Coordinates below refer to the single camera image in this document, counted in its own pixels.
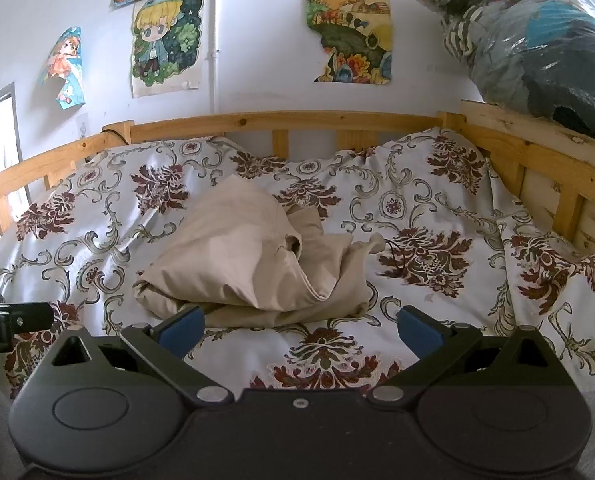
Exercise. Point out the floral patterned bed cover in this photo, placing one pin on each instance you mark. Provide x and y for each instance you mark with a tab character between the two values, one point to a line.
458	246

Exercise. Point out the plastic bag of clothes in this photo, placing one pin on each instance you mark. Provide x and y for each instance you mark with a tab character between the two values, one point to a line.
534	57

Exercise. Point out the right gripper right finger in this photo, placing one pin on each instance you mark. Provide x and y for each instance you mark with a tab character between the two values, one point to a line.
439	349

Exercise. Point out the blond anime character poster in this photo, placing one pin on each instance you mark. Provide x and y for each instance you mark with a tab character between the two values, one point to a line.
167	46

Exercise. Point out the anime girl orange poster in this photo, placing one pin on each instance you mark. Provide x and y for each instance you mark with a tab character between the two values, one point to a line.
65	62

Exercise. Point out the wooden bed frame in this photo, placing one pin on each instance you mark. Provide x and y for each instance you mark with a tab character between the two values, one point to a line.
549	167

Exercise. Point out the colourful landscape poster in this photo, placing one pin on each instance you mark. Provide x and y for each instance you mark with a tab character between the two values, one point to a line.
357	36

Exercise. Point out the beige hooded Champion jacket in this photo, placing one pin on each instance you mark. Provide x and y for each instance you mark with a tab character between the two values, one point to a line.
247	262

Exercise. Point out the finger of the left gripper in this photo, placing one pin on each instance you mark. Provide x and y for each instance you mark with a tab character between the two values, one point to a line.
31	316

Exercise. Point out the white wall socket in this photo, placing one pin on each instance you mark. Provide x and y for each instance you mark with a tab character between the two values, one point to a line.
82	123

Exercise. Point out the white wall pipe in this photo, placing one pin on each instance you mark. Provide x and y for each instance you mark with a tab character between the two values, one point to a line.
212	58

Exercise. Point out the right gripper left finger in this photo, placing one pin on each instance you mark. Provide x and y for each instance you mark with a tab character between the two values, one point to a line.
162	349

